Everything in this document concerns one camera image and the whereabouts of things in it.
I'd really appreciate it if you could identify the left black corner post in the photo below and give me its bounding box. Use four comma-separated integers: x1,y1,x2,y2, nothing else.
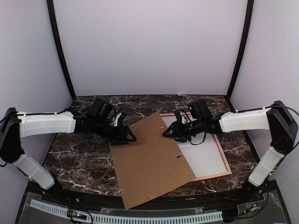
46,0,77,100

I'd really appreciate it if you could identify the brown cardboard backing board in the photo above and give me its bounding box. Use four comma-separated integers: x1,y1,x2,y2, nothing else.
110,112,196,209

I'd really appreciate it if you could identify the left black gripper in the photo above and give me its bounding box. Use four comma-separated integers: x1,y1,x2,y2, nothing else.
93,117,137,145

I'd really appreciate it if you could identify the right black corner post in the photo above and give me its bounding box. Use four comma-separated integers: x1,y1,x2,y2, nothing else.
226,0,254,99

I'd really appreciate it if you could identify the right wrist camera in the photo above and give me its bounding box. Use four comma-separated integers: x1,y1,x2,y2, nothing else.
174,110,191,124

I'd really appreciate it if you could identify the autumn forest photo print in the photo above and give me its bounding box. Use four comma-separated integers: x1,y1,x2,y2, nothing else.
162,116,228,178

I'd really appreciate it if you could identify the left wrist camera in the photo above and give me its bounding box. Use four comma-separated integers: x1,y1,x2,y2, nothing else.
110,112,126,127

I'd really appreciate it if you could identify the black corner post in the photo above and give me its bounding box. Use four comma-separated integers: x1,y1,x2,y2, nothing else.
46,0,77,100
226,0,254,99

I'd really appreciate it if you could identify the white slotted cable duct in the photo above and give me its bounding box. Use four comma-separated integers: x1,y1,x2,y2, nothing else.
29,199,223,224

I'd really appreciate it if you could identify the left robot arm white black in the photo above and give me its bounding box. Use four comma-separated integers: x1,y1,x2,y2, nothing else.
0,98,137,203

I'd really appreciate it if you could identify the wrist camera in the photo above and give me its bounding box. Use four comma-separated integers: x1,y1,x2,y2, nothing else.
110,112,126,127
174,110,191,124

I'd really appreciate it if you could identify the black front rail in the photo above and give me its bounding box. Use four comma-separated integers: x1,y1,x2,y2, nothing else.
36,187,264,210

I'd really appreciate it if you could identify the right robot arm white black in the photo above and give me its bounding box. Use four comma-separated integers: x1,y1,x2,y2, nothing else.
163,99,299,203

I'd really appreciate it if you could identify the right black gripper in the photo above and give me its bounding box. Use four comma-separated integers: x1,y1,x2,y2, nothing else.
163,118,204,143

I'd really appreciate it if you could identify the red wooden picture frame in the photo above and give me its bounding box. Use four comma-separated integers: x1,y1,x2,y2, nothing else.
160,113,233,185

